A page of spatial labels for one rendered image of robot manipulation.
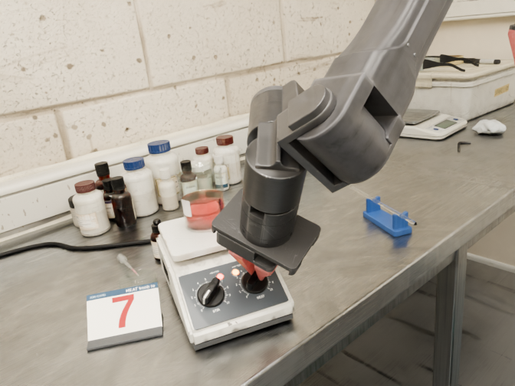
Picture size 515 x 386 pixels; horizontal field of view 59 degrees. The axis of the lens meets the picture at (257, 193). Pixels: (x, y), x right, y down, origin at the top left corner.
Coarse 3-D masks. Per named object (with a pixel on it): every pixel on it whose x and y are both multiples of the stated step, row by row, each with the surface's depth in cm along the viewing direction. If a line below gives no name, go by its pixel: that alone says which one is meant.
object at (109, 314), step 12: (96, 300) 58; (108, 300) 58; (120, 300) 58; (132, 300) 58; (144, 300) 58; (156, 300) 58; (96, 312) 57; (108, 312) 57; (120, 312) 57; (132, 312) 57; (144, 312) 57; (156, 312) 57; (96, 324) 56; (108, 324) 56; (120, 324) 56; (132, 324) 56; (144, 324) 56
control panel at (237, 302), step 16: (208, 272) 56; (224, 272) 56; (240, 272) 56; (192, 288) 54; (224, 288) 54; (240, 288) 55; (272, 288) 55; (192, 304) 53; (224, 304) 53; (240, 304) 53; (256, 304) 53; (272, 304) 54; (192, 320) 51; (208, 320) 52; (224, 320) 52
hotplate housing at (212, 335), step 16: (160, 240) 65; (160, 256) 65; (208, 256) 58; (224, 256) 58; (176, 272) 56; (192, 272) 56; (176, 288) 54; (176, 304) 57; (288, 304) 54; (240, 320) 52; (256, 320) 53; (272, 320) 54; (192, 336) 51; (208, 336) 51; (224, 336) 52
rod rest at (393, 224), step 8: (368, 200) 79; (368, 208) 80; (376, 208) 80; (368, 216) 79; (376, 216) 78; (384, 216) 78; (392, 216) 73; (376, 224) 77; (384, 224) 75; (392, 224) 73; (400, 224) 73; (392, 232) 73; (400, 232) 73; (408, 232) 73
